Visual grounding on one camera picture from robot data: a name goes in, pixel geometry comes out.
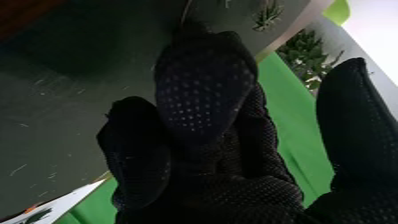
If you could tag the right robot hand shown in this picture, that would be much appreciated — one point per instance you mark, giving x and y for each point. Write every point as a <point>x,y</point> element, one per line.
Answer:
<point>200,100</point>

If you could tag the green leafy plant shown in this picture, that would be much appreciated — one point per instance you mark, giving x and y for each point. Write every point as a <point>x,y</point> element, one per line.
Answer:
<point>303,56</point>

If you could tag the dark mat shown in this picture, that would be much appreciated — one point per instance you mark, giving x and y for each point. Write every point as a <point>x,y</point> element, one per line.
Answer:
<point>71,100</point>

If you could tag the white sheet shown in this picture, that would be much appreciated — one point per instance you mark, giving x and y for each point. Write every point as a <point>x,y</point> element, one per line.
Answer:
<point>58,204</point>

